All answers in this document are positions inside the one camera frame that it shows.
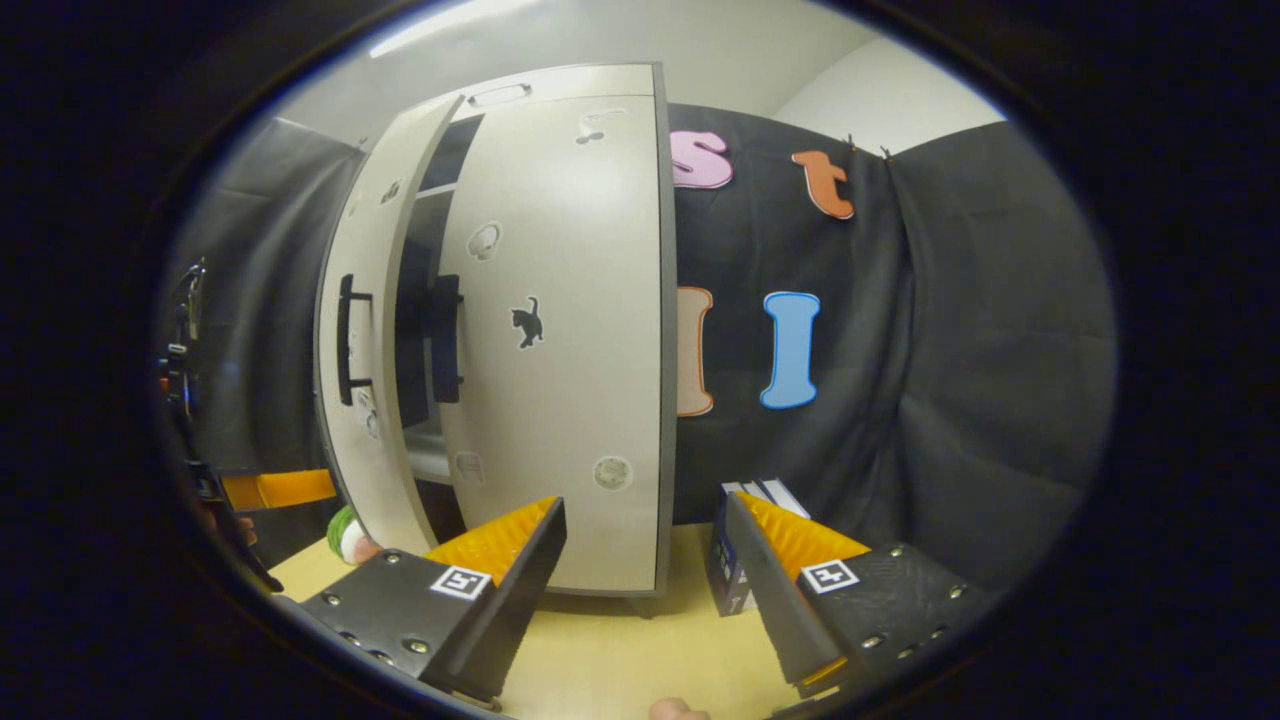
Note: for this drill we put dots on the light blue book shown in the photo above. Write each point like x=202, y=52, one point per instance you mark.
x=786, y=497

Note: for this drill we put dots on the white cabinet door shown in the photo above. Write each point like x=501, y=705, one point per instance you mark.
x=385, y=250
x=570, y=400

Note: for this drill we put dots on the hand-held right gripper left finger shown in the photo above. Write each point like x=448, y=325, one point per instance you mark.
x=520, y=590

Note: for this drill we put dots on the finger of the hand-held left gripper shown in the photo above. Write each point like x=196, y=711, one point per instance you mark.
x=290, y=488

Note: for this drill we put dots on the white and grey cabinet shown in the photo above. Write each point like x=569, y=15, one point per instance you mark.
x=415, y=240

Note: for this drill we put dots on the white cabinet drawer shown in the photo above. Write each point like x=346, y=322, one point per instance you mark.
x=600, y=85

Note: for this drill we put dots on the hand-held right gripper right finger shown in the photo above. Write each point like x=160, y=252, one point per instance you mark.
x=770, y=600

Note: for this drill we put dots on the black backdrop cloth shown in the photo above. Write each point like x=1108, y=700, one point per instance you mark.
x=980, y=350

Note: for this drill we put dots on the watermelon slice plush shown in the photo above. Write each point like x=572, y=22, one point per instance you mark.
x=350, y=540

